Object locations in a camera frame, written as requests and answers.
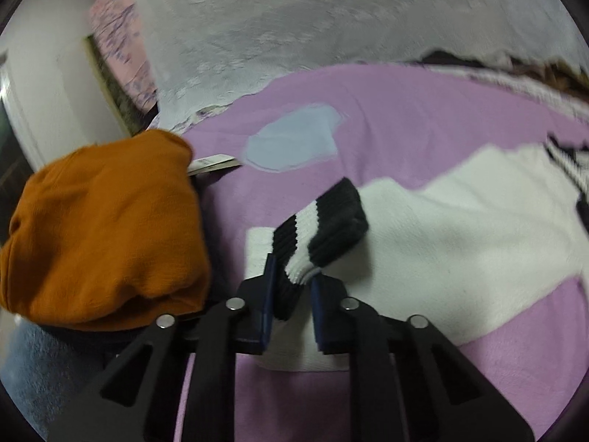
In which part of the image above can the white black-striped knit sweater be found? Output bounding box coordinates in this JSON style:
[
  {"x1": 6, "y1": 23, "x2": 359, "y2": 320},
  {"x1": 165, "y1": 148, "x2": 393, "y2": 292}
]
[{"x1": 234, "y1": 143, "x2": 588, "y2": 344}]

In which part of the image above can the folded blue fleece garment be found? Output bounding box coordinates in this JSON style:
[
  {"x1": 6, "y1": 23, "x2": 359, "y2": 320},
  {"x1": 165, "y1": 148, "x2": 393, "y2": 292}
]
[{"x1": 1, "y1": 319, "x2": 112, "y2": 440}]

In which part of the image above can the folded orange garment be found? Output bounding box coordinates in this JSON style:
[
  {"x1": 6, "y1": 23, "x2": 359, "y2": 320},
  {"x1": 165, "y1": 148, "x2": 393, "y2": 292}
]
[{"x1": 1, "y1": 130, "x2": 212, "y2": 331}]

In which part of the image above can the small white paper box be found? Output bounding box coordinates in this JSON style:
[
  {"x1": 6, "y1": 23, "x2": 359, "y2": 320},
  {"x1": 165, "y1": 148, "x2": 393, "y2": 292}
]
[{"x1": 187, "y1": 154, "x2": 241, "y2": 176}]

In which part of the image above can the purple bed sheet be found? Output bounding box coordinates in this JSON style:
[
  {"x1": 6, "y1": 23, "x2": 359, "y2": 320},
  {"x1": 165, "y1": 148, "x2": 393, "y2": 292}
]
[{"x1": 187, "y1": 65, "x2": 588, "y2": 437}]

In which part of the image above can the framed picture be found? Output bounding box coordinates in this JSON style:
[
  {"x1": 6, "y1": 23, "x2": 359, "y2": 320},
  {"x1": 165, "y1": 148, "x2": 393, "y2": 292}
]
[{"x1": 83, "y1": 35, "x2": 158, "y2": 137}]

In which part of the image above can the purple floral white quilt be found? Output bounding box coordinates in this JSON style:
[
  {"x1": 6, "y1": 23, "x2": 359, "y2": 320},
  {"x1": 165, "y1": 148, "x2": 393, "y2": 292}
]
[{"x1": 423, "y1": 65, "x2": 589, "y2": 125}]

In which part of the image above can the brown striped blanket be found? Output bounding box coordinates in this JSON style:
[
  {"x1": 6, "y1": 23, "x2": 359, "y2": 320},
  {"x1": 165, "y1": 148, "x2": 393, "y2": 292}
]
[{"x1": 413, "y1": 49, "x2": 588, "y2": 103}]

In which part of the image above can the pink floral pillow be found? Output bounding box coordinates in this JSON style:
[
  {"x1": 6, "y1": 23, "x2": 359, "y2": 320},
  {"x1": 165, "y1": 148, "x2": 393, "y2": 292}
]
[{"x1": 89, "y1": 0, "x2": 157, "y2": 113}]

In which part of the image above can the white lace cover cloth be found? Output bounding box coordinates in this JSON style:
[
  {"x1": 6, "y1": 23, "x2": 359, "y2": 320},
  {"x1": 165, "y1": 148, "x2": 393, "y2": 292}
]
[{"x1": 137, "y1": 0, "x2": 588, "y2": 130}]

